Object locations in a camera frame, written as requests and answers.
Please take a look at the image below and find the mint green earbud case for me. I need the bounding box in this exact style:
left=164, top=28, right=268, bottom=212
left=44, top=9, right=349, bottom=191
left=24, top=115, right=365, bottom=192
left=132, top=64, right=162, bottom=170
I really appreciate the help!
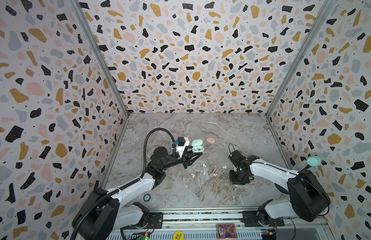
left=191, top=139, right=205, bottom=153

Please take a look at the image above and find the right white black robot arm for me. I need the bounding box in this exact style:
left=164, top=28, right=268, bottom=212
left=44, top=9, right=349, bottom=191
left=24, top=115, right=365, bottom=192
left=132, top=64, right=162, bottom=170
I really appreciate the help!
left=229, top=150, right=331, bottom=226

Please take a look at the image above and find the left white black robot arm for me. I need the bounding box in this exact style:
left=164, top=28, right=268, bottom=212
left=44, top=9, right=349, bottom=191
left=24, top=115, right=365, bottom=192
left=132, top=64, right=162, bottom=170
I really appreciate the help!
left=70, top=146, right=202, bottom=240

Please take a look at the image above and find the pink earbud case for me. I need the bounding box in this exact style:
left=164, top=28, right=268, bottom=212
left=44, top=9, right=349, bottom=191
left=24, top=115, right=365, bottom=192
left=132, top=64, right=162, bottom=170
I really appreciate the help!
left=206, top=137, right=216, bottom=145

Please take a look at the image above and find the pink square card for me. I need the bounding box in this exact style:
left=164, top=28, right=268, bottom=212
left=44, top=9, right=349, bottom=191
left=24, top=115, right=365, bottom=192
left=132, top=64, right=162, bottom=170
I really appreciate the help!
left=216, top=224, right=238, bottom=240

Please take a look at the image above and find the mint green microphone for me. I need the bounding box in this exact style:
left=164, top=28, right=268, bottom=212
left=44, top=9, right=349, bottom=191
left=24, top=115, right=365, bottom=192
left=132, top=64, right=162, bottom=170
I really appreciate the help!
left=298, top=156, right=324, bottom=175

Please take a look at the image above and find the yellow round sticker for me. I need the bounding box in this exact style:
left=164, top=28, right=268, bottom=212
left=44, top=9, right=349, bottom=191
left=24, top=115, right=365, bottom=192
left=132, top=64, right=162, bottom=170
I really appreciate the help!
left=172, top=231, right=184, bottom=240

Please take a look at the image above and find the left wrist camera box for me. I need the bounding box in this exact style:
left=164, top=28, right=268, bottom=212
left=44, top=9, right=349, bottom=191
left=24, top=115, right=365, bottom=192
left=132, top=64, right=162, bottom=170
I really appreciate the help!
left=174, top=137, right=190, bottom=158

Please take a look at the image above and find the teal ring poker chip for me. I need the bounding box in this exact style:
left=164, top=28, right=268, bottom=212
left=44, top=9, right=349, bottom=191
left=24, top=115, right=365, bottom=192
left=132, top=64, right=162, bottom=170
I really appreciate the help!
left=143, top=194, right=151, bottom=202

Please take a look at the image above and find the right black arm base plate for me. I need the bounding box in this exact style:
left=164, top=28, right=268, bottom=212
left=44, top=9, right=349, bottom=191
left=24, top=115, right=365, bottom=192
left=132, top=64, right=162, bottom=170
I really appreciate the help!
left=242, top=211, right=285, bottom=228

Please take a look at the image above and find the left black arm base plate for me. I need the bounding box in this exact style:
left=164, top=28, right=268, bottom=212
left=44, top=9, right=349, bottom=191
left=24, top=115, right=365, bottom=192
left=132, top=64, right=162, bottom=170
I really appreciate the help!
left=124, top=212, right=163, bottom=231

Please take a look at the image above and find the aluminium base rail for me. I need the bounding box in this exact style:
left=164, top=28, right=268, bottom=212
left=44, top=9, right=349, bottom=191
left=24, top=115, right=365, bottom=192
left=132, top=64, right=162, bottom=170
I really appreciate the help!
left=105, top=207, right=335, bottom=240

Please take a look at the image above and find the black corrugated cable conduit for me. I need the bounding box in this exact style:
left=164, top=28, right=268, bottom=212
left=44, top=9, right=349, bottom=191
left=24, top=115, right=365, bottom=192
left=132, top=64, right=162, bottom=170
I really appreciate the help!
left=69, top=127, right=177, bottom=240

